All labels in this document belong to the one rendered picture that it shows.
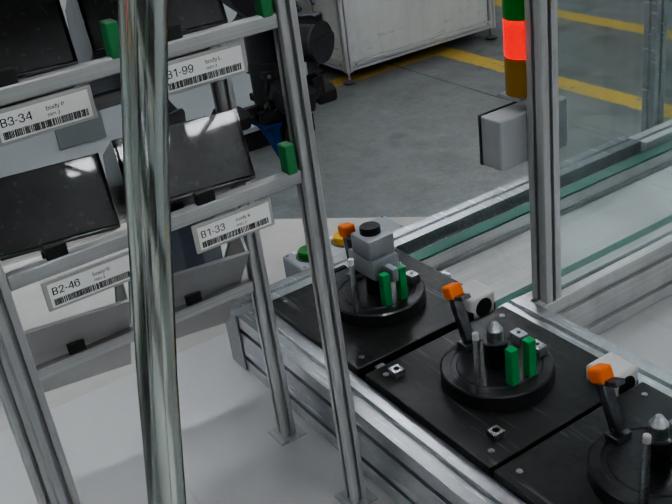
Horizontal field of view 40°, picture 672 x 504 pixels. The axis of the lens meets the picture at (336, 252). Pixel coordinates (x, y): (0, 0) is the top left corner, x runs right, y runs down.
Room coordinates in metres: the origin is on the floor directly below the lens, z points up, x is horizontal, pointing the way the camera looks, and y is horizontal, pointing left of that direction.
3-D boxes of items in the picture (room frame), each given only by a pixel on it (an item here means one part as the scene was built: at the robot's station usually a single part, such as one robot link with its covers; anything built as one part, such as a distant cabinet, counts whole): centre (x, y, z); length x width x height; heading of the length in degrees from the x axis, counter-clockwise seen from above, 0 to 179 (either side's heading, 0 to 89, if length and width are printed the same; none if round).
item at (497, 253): (1.30, -0.32, 0.91); 0.84 x 0.28 x 0.10; 120
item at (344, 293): (1.17, -0.05, 0.98); 0.14 x 0.14 x 0.02
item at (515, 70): (1.16, -0.27, 1.28); 0.05 x 0.05 x 0.05
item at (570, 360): (0.95, -0.18, 1.01); 0.24 x 0.24 x 0.13; 30
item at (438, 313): (1.17, -0.05, 0.96); 0.24 x 0.24 x 0.02; 30
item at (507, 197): (1.44, -0.21, 0.91); 0.89 x 0.06 x 0.11; 120
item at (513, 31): (1.16, -0.27, 1.33); 0.05 x 0.05 x 0.05
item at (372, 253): (1.16, -0.06, 1.06); 0.08 x 0.04 x 0.07; 30
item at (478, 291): (1.14, -0.18, 0.97); 0.05 x 0.05 x 0.04; 30
